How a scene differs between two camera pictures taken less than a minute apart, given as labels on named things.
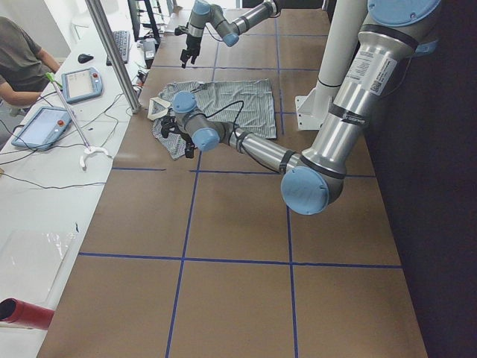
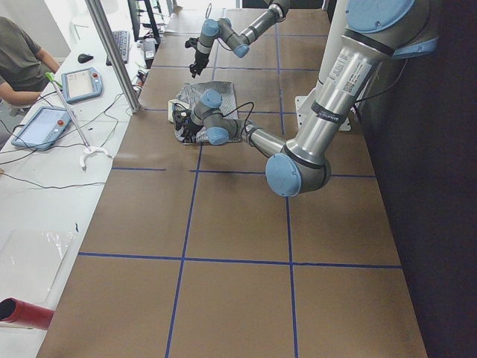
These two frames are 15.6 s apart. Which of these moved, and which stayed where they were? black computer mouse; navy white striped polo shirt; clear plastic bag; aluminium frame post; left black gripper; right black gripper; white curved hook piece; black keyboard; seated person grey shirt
Moved: left black gripper; navy white striped polo shirt; right black gripper
Stayed: aluminium frame post; black keyboard; clear plastic bag; white curved hook piece; seated person grey shirt; black computer mouse
